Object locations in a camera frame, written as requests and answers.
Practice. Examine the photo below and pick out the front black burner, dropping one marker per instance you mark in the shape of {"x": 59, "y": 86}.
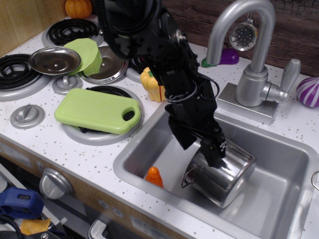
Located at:
{"x": 99, "y": 138}

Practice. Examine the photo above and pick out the silver faucet handle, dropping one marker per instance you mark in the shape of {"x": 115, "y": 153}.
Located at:
{"x": 273, "y": 93}

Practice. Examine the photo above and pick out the silver hanging strainer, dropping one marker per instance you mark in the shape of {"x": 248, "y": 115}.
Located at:
{"x": 243, "y": 36}

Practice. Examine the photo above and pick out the orange toy pumpkin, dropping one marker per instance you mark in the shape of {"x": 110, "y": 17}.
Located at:
{"x": 78, "y": 8}

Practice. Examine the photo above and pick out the silver stove knob front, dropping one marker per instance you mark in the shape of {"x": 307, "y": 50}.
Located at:
{"x": 27, "y": 116}

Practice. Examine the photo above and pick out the purple toy eggplant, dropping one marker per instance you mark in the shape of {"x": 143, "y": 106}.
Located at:
{"x": 229, "y": 57}

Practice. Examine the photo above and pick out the back right black burner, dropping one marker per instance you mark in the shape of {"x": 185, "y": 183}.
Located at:
{"x": 135, "y": 68}

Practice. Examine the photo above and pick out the back left black burner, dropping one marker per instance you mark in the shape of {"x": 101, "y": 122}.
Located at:
{"x": 68, "y": 30}

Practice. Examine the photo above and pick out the black burner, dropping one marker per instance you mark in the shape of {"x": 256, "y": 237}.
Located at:
{"x": 135, "y": 68}
{"x": 68, "y": 30}
{"x": 17, "y": 78}
{"x": 99, "y": 138}

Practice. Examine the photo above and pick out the stainless steel pot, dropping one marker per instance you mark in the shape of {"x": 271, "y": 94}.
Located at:
{"x": 223, "y": 183}

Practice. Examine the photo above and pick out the yellow toy bell pepper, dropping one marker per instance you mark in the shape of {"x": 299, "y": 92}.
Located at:
{"x": 155, "y": 91}

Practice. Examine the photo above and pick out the steel lid left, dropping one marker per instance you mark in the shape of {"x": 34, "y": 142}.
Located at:
{"x": 54, "y": 60}

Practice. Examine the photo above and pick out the orange tape piece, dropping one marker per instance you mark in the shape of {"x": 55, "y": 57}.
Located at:
{"x": 34, "y": 226}

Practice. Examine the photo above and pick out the steel lid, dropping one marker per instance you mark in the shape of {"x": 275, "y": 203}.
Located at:
{"x": 111, "y": 68}
{"x": 54, "y": 60}

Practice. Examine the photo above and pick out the orange toy carrot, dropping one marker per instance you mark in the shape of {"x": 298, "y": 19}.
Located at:
{"x": 153, "y": 176}

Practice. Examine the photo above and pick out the silver stove knob middle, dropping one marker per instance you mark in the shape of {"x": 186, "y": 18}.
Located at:
{"x": 64, "y": 84}

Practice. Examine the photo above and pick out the silver sink basin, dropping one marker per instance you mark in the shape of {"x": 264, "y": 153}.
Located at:
{"x": 261, "y": 189}

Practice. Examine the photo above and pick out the green cutting board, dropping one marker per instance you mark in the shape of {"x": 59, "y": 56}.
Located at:
{"x": 98, "y": 111}

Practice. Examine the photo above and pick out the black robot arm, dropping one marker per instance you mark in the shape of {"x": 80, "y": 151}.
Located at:
{"x": 146, "y": 29}

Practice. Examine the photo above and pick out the purple striped toy onion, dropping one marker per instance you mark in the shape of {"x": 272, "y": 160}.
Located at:
{"x": 308, "y": 92}

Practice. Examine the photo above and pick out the silver wire hook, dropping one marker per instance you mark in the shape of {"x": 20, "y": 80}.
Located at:
{"x": 313, "y": 180}

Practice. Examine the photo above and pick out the silver stove knob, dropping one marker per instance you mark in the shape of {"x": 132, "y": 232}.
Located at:
{"x": 64, "y": 84}
{"x": 27, "y": 116}

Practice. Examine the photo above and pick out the silver toy faucet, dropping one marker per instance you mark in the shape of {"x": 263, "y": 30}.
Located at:
{"x": 247, "y": 98}

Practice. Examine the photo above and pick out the far left black burner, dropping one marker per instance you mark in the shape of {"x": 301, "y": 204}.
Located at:
{"x": 17, "y": 78}

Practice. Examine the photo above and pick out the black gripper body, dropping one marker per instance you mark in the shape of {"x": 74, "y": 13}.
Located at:
{"x": 197, "y": 114}

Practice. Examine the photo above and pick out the silver oven door handle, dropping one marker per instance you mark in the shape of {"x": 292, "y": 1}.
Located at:
{"x": 98, "y": 230}

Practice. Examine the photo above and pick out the green plastic bowl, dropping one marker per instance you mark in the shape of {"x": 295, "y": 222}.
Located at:
{"x": 89, "y": 53}

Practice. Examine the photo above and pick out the blue clamp tool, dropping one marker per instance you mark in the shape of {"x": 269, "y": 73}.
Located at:
{"x": 21, "y": 203}

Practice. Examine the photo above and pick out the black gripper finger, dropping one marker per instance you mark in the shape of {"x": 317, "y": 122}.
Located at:
{"x": 213, "y": 152}
{"x": 181, "y": 133}

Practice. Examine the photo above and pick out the silver oven knob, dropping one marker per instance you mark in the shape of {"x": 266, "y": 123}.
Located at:
{"x": 54, "y": 185}

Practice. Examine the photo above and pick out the steel lid right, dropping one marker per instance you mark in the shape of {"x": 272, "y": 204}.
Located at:
{"x": 111, "y": 68}

